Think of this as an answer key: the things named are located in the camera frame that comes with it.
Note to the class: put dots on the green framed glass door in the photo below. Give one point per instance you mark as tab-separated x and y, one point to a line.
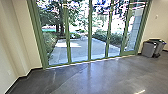
125	30

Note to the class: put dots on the grey trash bin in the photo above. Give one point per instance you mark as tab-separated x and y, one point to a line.
148	49

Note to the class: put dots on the green framed window wall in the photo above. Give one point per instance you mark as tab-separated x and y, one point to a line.
66	33

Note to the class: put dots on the white wall switch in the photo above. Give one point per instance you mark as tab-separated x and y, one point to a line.
156	16

